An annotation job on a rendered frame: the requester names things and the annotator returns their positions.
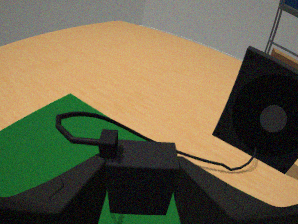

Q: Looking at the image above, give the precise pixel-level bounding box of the black cable with plug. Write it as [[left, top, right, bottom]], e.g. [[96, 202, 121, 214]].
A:
[[56, 112, 257, 216]]

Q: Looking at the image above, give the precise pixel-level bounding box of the green circuit board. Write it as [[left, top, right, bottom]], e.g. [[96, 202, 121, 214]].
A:
[[0, 93, 181, 224]]

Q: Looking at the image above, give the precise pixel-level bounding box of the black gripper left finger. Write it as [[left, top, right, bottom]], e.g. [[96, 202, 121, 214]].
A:
[[0, 153, 106, 224]]

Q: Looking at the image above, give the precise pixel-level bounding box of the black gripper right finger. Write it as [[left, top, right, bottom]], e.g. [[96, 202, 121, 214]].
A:
[[173, 156, 298, 224]]

